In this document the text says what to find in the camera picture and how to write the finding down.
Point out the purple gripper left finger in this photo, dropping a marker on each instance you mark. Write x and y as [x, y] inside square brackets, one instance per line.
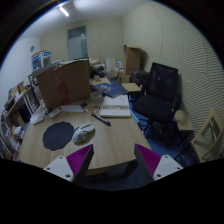
[72, 168]

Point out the white closed book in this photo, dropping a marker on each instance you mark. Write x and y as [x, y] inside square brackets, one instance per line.
[115, 107]

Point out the tall cardboard box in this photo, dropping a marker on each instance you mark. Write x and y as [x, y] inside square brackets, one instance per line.
[132, 57]

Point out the white flat device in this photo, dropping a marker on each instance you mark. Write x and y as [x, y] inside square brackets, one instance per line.
[37, 118]

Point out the large brown cardboard box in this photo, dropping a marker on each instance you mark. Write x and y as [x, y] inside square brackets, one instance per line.
[66, 84]

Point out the black pen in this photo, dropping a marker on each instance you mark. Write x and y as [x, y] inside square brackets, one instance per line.
[101, 119]

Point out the blue book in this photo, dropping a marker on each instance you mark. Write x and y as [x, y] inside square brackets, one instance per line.
[109, 89]

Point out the black office chair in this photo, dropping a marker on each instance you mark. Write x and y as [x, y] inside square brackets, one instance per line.
[160, 98]

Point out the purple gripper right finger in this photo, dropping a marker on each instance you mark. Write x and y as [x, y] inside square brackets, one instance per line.
[158, 166]

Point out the white computer mouse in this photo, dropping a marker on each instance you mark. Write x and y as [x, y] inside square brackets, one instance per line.
[82, 133]

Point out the light wooden chair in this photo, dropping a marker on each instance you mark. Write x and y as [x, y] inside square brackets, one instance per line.
[208, 137]

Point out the grey door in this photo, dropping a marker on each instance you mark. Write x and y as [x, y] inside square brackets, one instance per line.
[77, 43]

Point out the dark round mouse pad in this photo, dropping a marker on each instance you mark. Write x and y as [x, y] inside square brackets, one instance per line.
[57, 136]

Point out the wooden shelf unit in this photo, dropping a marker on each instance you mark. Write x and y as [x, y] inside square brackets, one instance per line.
[17, 114]

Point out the white remote control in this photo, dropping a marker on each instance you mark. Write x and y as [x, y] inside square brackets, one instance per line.
[56, 112]

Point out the ceiling light tube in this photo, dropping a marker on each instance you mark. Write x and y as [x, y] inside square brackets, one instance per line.
[64, 11]

